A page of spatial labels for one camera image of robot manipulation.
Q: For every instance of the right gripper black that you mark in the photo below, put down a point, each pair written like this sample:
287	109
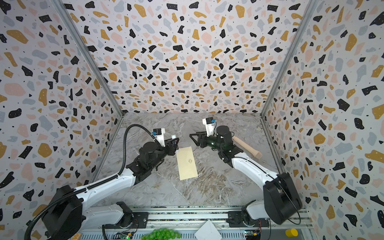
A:
202	139

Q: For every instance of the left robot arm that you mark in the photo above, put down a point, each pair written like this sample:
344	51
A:
73	209

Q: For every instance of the aluminium corner post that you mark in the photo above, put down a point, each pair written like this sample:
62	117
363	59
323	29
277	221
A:
64	15
291	51

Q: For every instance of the wooden stamp handle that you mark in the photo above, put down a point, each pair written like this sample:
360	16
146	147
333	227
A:
257	154

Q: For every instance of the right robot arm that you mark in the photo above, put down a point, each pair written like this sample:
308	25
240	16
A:
280	197

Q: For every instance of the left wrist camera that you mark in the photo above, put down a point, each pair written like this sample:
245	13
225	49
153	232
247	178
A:
159	134

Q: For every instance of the cream yellow envelope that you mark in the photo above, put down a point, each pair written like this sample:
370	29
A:
186	163

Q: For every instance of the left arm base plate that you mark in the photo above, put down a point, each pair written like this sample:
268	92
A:
137	220

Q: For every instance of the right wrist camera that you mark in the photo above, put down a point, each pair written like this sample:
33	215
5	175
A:
210	125

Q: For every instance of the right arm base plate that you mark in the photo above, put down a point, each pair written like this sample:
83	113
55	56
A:
238	219

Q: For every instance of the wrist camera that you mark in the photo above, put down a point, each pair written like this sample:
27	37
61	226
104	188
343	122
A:
159	134
210	125

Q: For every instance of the small wooden block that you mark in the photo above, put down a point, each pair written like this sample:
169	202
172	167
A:
77	236

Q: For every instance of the small circuit board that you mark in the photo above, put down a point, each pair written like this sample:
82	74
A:
124	235
253	235

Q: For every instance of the yellow cylinder object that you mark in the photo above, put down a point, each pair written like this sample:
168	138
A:
291	233

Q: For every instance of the small circuit board left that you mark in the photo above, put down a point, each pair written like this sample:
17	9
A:
124	235

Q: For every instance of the left aluminium corner post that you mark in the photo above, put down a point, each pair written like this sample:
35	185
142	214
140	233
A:
64	15

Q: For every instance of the small circuit board right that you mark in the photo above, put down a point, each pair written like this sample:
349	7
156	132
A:
253	235

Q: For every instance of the right aluminium corner post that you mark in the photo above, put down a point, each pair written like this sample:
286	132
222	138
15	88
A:
291	51

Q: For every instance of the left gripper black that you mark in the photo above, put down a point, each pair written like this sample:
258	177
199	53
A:
169	147

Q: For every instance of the green grape bunch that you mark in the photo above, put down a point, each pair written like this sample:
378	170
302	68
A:
162	234

